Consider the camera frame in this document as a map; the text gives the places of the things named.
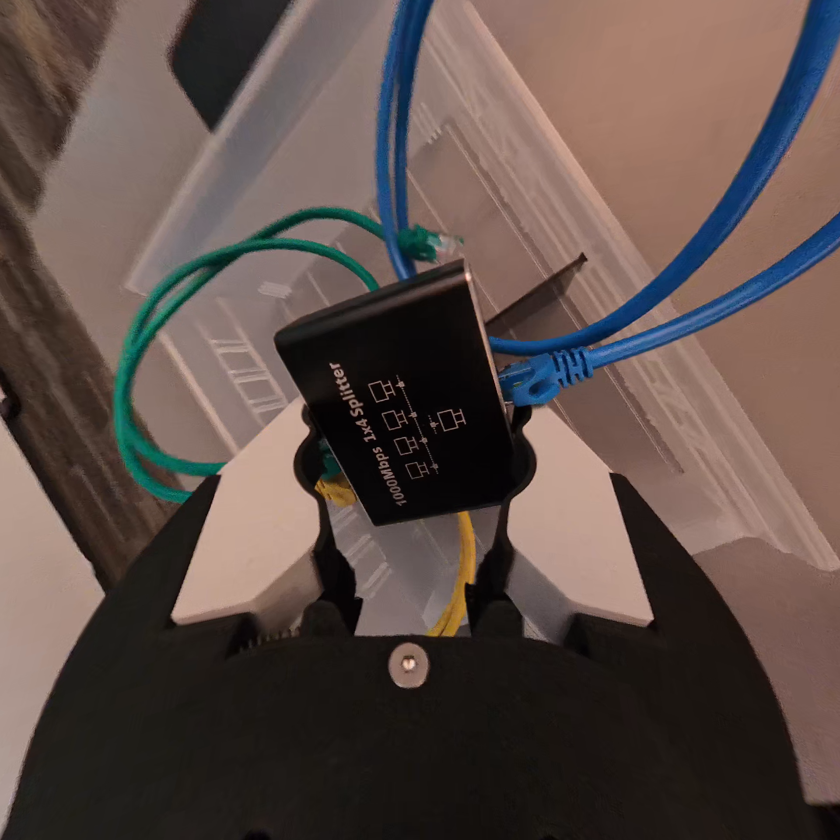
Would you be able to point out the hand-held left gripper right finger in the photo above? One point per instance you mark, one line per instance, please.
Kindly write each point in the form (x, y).
(564, 525)

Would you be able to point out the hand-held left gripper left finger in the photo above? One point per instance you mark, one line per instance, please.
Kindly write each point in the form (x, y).
(262, 525)

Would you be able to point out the black ethernet splitter box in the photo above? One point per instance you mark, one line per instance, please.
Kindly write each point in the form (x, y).
(394, 341)

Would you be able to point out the clear plastic container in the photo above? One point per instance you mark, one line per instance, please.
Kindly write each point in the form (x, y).
(315, 131)

